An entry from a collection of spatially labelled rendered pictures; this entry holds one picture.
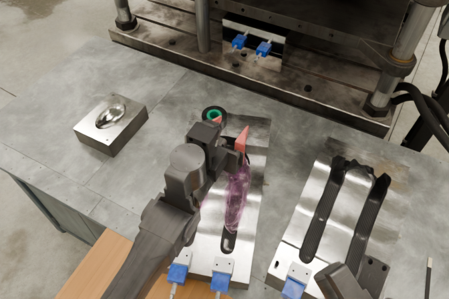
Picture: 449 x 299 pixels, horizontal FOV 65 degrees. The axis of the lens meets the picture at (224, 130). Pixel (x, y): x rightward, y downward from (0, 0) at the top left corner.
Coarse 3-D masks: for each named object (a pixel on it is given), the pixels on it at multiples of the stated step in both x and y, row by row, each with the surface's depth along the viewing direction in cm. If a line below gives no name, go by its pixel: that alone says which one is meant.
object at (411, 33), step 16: (128, 16) 161; (416, 16) 99; (128, 32) 163; (416, 32) 102; (400, 48) 108; (384, 80) 119; (368, 96) 131; (384, 96) 123; (368, 112) 129; (384, 112) 127
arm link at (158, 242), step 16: (160, 208) 58; (176, 208) 59; (144, 224) 56; (160, 224) 56; (176, 224) 56; (144, 240) 54; (160, 240) 54; (176, 240) 55; (128, 256) 53; (144, 256) 53; (160, 256) 53; (176, 256) 58; (128, 272) 51; (144, 272) 51; (160, 272) 54; (112, 288) 50; (128, 288) 50; (144, 288) 51
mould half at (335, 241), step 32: (320, 160) 100; (384, 160) 109; (320, 192) 96; (352, 192) 94; (352, 224) 92; (384, 224) 91; (288, 256) 87; (320, 256) 87; (384, 256) 87; (384, 288) 82
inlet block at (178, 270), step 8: (184, 256) 88; (192, 256) 91; (176, 264) 88; (184, 264) 86; (168, 272) 86; (176, 272) 86; (184, 272) 86; (168, 280) 85; (176, 280) 85; (184, 280) 86
